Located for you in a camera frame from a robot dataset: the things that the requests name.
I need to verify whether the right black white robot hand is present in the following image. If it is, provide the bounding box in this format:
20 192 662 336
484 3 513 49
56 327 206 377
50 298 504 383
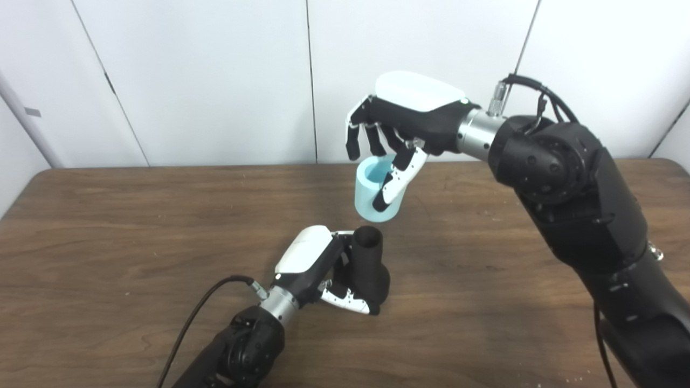
345 71 481 213

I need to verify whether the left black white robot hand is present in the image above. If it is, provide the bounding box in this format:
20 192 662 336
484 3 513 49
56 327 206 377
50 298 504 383
272 225 381 316

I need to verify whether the black funnel-shaped nozzle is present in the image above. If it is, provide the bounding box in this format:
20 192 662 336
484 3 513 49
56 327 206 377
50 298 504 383
334 226 391 316

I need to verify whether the light blue cylinder cup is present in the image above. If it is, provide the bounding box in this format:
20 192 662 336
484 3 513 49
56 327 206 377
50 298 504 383
354 155 410 223

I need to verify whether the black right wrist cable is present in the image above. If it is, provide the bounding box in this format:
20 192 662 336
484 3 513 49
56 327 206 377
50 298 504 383
487 74 581 136

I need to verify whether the white wall corner trim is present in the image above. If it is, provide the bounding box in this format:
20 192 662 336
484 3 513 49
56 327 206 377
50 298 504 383
0 70 65 169

